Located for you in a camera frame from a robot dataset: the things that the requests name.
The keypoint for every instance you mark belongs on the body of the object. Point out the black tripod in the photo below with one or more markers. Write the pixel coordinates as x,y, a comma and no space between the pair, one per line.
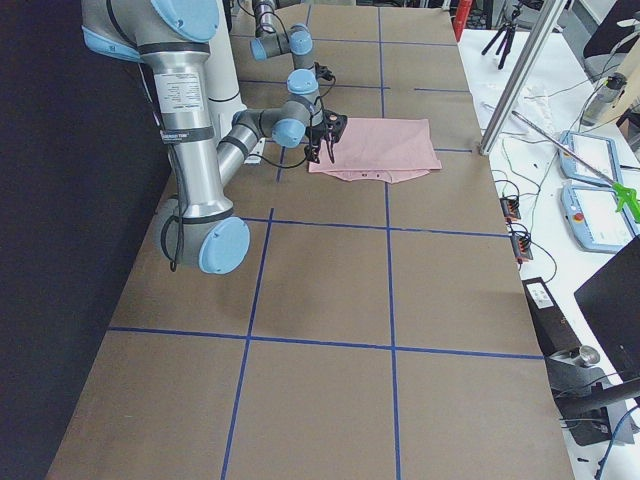
506,35

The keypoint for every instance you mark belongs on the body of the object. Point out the black monitor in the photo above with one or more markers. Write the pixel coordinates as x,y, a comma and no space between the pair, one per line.
609,302

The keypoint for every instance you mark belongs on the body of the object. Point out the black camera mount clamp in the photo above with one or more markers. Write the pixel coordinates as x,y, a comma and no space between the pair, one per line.
590,405

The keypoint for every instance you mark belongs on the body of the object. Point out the near blue teach pendant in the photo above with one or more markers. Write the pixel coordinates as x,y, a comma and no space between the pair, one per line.
593,220

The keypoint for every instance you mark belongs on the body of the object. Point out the orange connector block near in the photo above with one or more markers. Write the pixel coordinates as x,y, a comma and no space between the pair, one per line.
521,242

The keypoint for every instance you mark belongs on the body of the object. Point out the aluminium frame post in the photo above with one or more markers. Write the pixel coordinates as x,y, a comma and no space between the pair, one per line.
549,15

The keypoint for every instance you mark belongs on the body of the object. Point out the far blue teach pendant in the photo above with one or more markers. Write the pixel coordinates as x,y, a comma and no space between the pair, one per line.
599,152

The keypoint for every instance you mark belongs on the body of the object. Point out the black box with label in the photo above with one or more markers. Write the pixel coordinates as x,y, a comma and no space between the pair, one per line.
555,336

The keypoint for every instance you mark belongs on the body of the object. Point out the pink Snoopy t-shirt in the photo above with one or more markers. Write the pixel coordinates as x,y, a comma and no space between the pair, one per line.
379,149

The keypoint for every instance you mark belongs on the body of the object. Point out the metal rod green clip stand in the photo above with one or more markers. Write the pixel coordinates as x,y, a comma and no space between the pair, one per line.
626,196

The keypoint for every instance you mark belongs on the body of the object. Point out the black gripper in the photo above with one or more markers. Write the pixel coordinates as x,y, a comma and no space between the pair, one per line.
325,73
317,134

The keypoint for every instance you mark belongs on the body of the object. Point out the grey water bottle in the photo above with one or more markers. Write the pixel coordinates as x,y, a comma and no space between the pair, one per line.
607,93

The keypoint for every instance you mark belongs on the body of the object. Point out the red cylinder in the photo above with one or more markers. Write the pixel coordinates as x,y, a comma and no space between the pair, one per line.
461,16

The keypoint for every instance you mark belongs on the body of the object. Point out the orange connector block far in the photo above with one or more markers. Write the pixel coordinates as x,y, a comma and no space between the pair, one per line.
510,209

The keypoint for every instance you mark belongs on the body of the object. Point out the orange connector block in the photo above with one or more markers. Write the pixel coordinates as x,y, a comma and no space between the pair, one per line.
521,242
510,209

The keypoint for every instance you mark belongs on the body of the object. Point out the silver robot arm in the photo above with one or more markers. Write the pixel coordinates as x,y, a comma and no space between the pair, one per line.
273,39
208,131

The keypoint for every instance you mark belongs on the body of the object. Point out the blue teach pendant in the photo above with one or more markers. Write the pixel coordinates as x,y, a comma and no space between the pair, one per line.
599,152
593,220

